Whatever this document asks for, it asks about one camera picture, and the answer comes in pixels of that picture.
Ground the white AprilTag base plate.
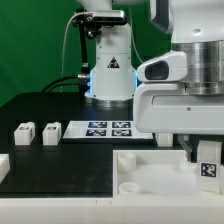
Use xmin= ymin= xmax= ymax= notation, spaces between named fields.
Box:
xmin=63 ymin=121 xmax=153 ymax=140

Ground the black cable bundle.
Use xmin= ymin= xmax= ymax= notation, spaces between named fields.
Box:
xmin=41 ymin=75 xmax=91 ymax=93

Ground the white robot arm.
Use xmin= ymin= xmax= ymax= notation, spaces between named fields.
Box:
xmin=77 ymin=0 xmax=224 ymax=135

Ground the white cable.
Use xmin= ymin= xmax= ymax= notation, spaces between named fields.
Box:
xmin=60 ymin=11 xmax=84 ymax=94

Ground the white U-shaped obstacle fence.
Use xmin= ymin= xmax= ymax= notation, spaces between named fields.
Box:
xmin=0 ymin=153 xmax=224 ymax=224

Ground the white square tabletop part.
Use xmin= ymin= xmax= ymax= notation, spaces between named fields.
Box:
xmin=112 ymin=149 xmax=224 ymax=198

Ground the black camera on stand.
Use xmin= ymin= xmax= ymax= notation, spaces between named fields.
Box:
xmin=72 ymin=10 xmax=127 ymax=81

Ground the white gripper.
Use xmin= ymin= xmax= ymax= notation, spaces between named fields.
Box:
xmin=133 ymin=51 xmax=224 ymax=162

